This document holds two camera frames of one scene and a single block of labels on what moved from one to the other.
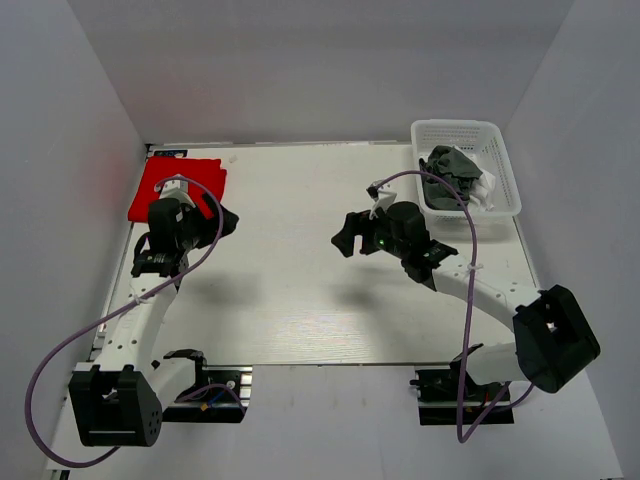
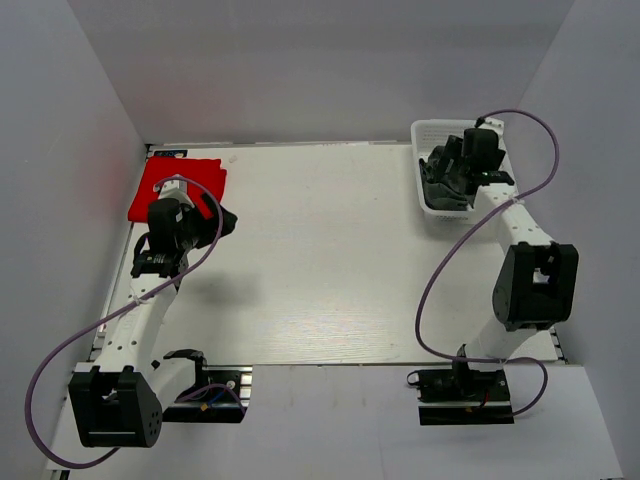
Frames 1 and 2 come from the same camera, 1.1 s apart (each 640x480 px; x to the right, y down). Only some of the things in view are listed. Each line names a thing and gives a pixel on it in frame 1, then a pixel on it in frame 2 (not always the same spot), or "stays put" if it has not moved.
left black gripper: [209, 224] stays put
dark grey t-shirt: [456, 168] stays put
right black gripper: [360, 224] -> [454, 151]
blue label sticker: [170, 153] stays put
